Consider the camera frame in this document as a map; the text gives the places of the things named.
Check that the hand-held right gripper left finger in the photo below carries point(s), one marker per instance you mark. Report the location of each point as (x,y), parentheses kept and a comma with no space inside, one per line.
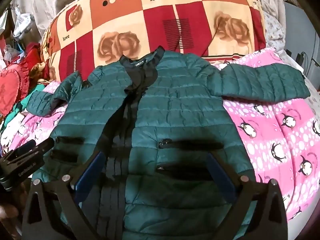
(90,170)

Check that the red cloth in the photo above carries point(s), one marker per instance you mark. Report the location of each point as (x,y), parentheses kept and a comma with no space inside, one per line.
(28,57)

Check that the pink penguin print blanket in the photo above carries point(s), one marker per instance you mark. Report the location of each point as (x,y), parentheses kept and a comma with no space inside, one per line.
(275,140)

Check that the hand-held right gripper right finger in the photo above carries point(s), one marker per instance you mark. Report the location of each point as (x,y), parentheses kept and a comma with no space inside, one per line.
(220,172)

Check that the dark green puffer jacket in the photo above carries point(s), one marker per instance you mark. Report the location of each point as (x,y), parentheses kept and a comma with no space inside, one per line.
(160,110)

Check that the red heart pillow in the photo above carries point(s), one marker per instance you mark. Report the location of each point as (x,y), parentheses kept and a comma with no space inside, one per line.
(10,92)

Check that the golden satin cloth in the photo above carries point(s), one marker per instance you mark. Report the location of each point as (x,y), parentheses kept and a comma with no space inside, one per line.
(41,73)

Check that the rose print checked quilt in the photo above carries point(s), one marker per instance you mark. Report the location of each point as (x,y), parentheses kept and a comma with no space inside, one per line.
(140,22)

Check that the teal cloth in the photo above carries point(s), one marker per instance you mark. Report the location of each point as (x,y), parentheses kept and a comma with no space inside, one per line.
(25,102)

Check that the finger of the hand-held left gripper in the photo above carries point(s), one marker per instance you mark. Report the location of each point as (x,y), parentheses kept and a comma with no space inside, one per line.
(44,145)
(23,147)

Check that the white floral pillow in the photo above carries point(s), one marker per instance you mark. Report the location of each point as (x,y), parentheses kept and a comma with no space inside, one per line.
(273,32)

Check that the black power adapter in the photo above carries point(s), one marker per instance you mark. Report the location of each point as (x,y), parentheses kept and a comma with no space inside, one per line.
(301,57)

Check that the clear plastic bag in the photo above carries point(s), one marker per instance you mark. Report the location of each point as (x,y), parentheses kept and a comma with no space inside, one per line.
(23,26)

